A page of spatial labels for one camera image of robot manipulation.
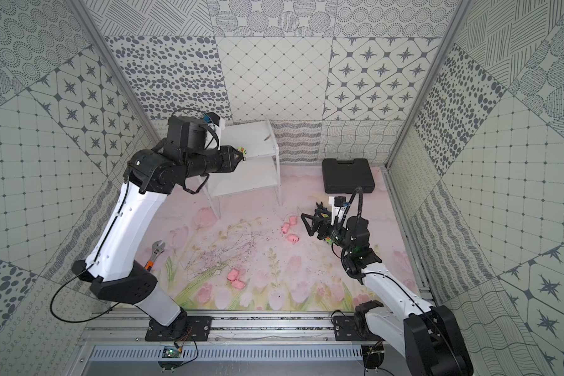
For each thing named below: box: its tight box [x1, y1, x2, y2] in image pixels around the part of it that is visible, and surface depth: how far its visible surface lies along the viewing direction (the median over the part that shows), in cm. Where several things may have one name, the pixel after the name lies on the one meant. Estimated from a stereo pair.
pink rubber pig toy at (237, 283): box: [231, 279, 246, 290], surface depth 83 cm
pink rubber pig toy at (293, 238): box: [286, 233, 301, 245], surface depth 95 cm
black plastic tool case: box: [321, 158, 376, 194], surface depth 116 cm
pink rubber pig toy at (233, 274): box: [227, 268, 239, 282], surface depth 86 cm
